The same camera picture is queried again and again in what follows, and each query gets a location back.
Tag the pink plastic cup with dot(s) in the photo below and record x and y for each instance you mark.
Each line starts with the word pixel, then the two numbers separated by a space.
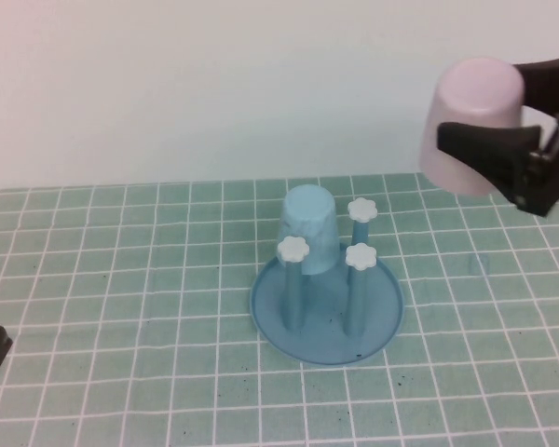
pixel 470 93

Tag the blue cup stand with pegs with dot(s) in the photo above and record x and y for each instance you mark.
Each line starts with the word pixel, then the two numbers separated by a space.
pixel 326 335

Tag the light blue plastic cup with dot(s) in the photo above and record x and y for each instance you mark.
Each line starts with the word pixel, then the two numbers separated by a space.
pixel 307 214

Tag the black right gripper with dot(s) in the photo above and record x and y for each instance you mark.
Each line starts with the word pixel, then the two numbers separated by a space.
pixel 554 181

